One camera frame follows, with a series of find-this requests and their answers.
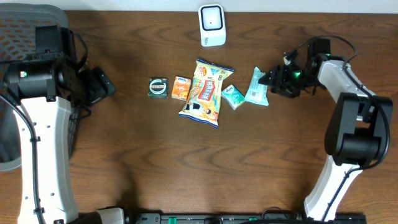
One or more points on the yellow snack chip bag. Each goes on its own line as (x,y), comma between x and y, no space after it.
(204,98)

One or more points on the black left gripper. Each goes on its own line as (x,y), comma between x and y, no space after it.
(101,84)

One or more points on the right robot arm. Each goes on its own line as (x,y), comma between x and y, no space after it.
(358,135)

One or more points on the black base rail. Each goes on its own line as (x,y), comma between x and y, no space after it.
(279,217)

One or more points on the large wet wipes pack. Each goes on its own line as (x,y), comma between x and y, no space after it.
(257,93)

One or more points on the grey plastic mesh basket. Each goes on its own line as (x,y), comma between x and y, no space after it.
(17,43)

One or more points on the green Kleenex tissue pack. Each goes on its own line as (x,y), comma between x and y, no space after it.
(233,96)

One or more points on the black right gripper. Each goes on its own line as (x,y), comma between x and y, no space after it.
(286,87)

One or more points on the orange Kleenex tissue pack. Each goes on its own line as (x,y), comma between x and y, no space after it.
(181,88)

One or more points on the green Zam-Buk ointment box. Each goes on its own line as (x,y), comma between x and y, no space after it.
(158,88)

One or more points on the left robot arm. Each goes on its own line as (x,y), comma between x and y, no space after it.
(46,91)

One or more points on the white barcode scanner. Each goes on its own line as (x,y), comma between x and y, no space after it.
(212,25)

